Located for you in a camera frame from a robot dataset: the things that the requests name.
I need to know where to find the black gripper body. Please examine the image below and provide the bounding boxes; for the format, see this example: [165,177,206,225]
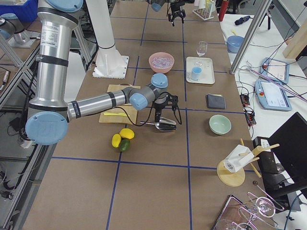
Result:
[153,92,178,114]
[168,1,185,17]

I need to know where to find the metal ice scoop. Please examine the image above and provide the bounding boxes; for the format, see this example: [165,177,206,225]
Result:
[140,117,177,131]

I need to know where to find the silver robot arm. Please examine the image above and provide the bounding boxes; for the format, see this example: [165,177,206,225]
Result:
[25,0,181,145]
[147,0,186,26]

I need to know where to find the clear ice cubes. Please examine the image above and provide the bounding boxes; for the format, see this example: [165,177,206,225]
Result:
[152,57,173,69]

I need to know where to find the light blue cup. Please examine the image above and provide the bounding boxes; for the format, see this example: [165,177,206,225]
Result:
[191,67,202,81]

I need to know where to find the wooden cutting board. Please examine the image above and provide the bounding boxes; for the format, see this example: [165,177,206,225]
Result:
[99,84,142,125]

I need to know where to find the yellow lemon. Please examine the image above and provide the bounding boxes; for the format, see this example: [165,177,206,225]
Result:
[119,128,135,139]
[111,133,122,148]

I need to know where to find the pink bowl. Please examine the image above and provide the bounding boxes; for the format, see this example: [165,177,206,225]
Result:
[149,52,175,73]

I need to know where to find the clear wine glass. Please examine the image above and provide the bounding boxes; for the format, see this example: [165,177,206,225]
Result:
[194,41,208,67]

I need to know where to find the red cylinder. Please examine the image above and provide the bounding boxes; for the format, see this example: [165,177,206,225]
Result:
[218,0,229,22]

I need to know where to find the green lime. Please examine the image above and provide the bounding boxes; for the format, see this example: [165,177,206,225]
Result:
[118,139,130,152]

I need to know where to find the cream bear tray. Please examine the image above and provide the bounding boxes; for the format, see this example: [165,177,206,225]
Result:
[186,57,215,85]

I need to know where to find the yellow plastic knife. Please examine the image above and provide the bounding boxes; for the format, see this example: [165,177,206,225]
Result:
[103,112,129,117]

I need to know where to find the blue bowl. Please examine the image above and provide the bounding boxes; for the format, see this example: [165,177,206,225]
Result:
[226,35,244,53]

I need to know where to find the folded blue umbrella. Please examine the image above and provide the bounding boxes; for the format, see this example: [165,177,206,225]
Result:
[235,15,251,25]

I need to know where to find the green bowl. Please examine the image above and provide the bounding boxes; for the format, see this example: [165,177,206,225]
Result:
[209,115,232,135]

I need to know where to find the white paper bag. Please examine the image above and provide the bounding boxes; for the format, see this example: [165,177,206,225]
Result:
[223,145,254,173]

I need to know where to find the wooden mug tree stand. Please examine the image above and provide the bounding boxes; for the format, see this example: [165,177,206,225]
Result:
[217,139,280,187]

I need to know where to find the near teach pendant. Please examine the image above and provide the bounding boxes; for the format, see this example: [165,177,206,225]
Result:
[255,80,292,111]

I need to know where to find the teach pendant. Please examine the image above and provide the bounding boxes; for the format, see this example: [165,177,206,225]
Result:
[255,80,292,111]
[260,57,289,84]

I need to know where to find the far teach pendant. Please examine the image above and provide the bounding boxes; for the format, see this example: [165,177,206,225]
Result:
[260,57,289,84]

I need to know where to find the black monitor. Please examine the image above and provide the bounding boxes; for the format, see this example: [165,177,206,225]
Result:
[268,112,307,182]

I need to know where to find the hanging wine glass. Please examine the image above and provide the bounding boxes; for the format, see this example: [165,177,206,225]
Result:
[245,192,285,218]

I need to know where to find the blue storage bin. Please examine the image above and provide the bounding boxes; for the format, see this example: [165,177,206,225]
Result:
[0,0,38,22]

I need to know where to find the white wire cup rack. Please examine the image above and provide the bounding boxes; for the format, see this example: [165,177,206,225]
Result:
[192,0,215,21]

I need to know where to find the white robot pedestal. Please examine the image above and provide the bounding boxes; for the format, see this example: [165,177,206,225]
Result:
[86,0,129,79]

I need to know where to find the aluminium frame post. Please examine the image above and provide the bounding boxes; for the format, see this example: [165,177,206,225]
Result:
[230,0,271,74]

